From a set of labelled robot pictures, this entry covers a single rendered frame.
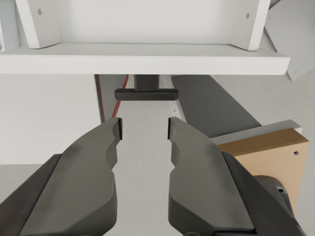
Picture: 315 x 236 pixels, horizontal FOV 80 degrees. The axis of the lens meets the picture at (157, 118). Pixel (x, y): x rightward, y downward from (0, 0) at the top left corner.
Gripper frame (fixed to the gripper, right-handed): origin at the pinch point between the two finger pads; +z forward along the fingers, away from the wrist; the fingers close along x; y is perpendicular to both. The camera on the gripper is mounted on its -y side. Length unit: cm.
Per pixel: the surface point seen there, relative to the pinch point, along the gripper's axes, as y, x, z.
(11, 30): -3.9, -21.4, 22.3
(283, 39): 4, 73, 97
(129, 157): 87, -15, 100
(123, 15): -6.3, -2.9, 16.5
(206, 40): -3.4, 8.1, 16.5
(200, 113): 24, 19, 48
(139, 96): 1.8, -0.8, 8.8
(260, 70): -1.6, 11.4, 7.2
